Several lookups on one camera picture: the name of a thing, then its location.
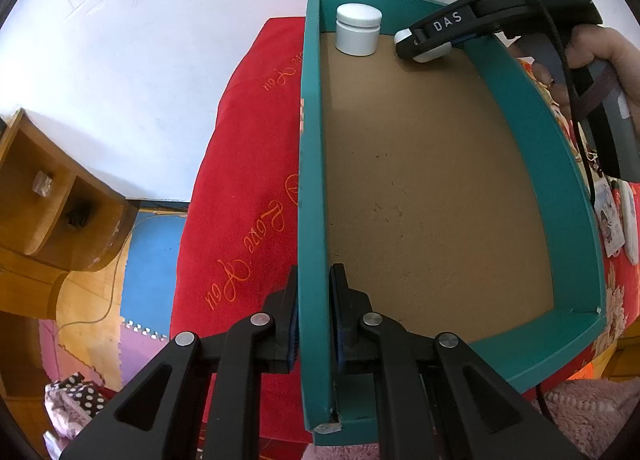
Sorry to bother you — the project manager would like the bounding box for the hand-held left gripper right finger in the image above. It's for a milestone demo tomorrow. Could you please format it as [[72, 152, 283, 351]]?
[[329, 264, 586, 460]]

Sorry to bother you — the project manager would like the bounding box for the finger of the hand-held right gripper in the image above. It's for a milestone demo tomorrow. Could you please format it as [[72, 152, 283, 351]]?
[[398, 0, 505, 59]]

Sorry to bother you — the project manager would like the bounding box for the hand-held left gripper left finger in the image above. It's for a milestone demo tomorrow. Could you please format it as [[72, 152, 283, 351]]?
[[59, 264, 301, 460]]

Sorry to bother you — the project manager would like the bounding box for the small white plastic case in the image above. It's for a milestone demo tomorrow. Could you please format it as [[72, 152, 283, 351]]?
[[394, 29, 454, 64]]

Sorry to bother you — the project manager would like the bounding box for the teal cardboard box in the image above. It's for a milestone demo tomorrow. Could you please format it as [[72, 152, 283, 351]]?
[[298, 0, 608, 436]]

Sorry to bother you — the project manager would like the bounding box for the person's right hand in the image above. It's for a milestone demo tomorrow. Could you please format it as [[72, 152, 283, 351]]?
[[509, 25, 640, 120]]

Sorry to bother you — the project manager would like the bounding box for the white round jar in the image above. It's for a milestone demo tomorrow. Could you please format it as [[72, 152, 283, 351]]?
[[334, 3, 383, 57]]

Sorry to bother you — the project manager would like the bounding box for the red floral bedsheet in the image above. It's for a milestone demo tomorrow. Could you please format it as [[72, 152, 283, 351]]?
[[170, 17, 640, 443]]

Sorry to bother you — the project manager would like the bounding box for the blue foam floor mat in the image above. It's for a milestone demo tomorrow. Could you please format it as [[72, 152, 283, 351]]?
[[121, 210, 190, 336]]

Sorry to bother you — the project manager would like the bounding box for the pink foam floor mat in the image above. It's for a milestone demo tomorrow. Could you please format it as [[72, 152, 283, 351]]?
[[39, 317, 173, 391]]

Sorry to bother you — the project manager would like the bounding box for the polka dot cloth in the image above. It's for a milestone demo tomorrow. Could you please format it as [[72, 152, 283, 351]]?
[[44, 372, 121, 451]]

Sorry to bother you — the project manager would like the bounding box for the photo ID card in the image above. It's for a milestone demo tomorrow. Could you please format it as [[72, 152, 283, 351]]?
[[592, 177, 628, 258]]

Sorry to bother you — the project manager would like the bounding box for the white oval plastic item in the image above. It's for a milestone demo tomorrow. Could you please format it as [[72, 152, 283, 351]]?
[[617, 179, 640, 263]]

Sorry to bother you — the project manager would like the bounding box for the small black item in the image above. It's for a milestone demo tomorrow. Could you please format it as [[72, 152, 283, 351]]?
[[65, 200, 96, 232]]

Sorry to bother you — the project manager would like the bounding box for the wooden cabinet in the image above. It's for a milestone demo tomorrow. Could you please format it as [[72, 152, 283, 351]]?
[[0, 107, 140, 421]]

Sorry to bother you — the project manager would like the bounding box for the crumpled clear plastic wrapper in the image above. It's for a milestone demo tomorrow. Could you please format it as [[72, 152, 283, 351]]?
[[31, 171, 55, 197]]

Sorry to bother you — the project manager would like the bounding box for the black cable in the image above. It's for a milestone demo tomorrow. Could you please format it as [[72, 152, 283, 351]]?
[[507, 0, 583, 123]]

